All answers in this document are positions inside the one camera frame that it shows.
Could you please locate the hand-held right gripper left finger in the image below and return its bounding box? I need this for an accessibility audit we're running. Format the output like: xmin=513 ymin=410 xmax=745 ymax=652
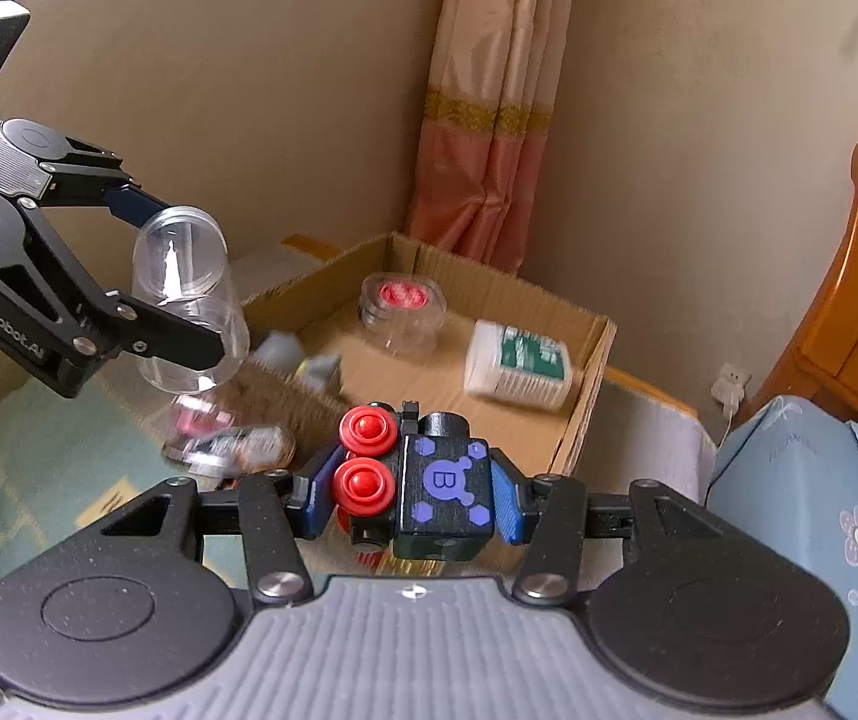
xmin=88 ymin=457 xmax=349 ymax=608

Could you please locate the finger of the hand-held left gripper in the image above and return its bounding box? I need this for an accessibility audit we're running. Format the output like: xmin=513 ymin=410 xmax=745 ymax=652
xmin=31 ymin=133 xmax=173 ymax=231
xmin=0 ymin=199 xmax=226 ymax=400

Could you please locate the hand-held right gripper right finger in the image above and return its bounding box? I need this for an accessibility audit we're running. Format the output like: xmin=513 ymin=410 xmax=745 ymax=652
xmin=489 ymin=450 xmax=737 ymax=608

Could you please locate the clear plastic jar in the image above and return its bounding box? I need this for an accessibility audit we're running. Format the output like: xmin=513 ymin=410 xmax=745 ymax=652
xmin=131 ymin=204 xmax=251 ymax=395

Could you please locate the black toy with red buttons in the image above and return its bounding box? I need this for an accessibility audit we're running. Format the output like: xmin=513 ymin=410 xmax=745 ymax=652
xmin=331 ymin=401 xmax=494 ymax=563

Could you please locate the white bottle with green label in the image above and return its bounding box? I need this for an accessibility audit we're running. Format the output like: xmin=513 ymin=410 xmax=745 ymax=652
xmin=463 ymin=319 xmax=575 ymax=412

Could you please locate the cardboard box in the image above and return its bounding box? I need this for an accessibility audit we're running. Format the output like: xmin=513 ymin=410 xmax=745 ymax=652
xmin=208 ymin=231 xmax=619 ymax=482

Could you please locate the clear jar with red lid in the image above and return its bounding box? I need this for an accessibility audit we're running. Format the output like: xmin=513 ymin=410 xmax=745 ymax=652
xmin=358 ymin=271 xmax=449 ymax=356

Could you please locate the pink toy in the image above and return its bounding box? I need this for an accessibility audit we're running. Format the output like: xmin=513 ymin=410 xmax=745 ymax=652
xmin=172 ymin=394 xmax=236 ymax=440

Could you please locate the clear packaged trinket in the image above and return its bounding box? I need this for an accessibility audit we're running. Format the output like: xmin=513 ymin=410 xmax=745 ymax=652
xmin=162 ymin=425 xmax=297 ymax=478

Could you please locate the wooden headboard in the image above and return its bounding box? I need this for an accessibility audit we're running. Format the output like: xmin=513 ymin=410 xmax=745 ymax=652
xmin=742 ymin=136 xmax=858 ymax=422

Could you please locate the pink curtain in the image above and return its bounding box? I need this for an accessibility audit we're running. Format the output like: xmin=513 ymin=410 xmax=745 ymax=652
xmin=408 ymin=0 xmax=581 ymax=275

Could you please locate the white wall outlet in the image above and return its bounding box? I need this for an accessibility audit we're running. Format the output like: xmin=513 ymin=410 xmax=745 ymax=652
xmin=712 ymin=363 xmax=752 ymax=418

